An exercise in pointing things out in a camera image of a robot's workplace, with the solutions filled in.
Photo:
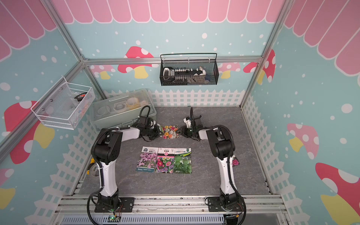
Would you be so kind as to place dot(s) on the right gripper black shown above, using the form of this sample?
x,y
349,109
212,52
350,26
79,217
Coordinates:
x,y
183,131

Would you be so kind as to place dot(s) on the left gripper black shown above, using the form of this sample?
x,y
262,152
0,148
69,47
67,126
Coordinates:
x,y
157,131

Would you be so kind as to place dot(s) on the multicolour ranunculus seed packet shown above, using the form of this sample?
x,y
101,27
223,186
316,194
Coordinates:
x,y
169,132

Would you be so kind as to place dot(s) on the green gourd seed packet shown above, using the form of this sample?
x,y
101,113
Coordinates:
x,y
183,161

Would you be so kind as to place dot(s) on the purple flower seed packet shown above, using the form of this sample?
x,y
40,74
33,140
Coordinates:
x,y
148,159

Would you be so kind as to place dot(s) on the pink mixed flower seed packet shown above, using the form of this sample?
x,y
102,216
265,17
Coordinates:
x,y
165,160

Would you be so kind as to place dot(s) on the green pink flower seed packet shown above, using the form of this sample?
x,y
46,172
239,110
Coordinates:
x,y
235,162

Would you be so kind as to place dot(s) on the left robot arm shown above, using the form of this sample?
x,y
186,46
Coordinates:
x,y
105,152

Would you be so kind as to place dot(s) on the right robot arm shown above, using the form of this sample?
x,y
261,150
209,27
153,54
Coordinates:
x,y
222,147

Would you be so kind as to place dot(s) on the translucent green storage box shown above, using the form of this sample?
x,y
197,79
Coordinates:
x,y
121,110

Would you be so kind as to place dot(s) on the black white tool in basket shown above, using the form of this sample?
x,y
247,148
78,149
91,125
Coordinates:
x,y
183,74

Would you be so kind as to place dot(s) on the clear tape roll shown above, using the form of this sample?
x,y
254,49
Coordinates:
x,y
93,170

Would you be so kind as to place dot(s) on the black red object in basket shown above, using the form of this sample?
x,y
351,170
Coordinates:
x,y
80,97

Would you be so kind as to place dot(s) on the small green circuit board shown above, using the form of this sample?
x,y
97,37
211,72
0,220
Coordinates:
x,y
113,219

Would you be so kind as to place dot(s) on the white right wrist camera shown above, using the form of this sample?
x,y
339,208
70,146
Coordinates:
x,y
188,122

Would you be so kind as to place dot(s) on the black wire mesh basket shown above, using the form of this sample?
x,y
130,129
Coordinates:
x,y
207,61

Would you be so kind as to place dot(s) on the yellow handled screwdriver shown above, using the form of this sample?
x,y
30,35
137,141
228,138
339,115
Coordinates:
x,y
92,162

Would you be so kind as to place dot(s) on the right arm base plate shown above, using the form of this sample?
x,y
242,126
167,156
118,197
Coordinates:
x,y
215,204

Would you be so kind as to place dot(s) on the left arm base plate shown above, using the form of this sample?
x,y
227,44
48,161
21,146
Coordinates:
x,y
123,204

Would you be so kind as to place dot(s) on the white wire mesh basket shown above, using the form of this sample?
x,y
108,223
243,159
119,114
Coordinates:
x,y
58,108

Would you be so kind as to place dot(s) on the aluminium front rail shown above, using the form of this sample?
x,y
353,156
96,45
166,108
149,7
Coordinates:
x,y
166,204

